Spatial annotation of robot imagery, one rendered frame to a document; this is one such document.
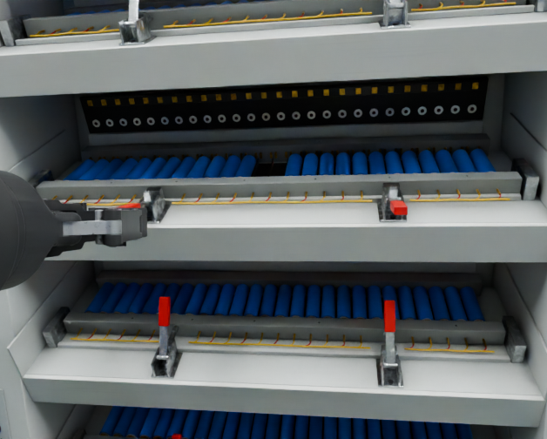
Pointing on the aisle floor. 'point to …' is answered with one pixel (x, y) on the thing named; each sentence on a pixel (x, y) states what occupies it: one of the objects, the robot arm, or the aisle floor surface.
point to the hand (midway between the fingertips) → (119, 223)
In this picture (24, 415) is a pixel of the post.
